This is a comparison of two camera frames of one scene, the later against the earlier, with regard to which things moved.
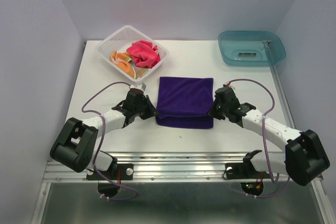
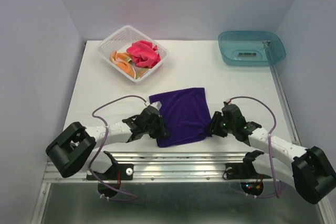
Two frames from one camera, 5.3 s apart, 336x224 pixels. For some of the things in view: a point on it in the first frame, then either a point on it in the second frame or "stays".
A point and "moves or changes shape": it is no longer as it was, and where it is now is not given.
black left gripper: [151, 110] -> [162, 130]
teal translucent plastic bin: [250, 48] stays
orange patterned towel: [126, 62] stays
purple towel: [185, 102] moves or changes shape
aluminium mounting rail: [165, 167] stays
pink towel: [144, 54] stays
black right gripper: [213, 113] -> [214, 130]
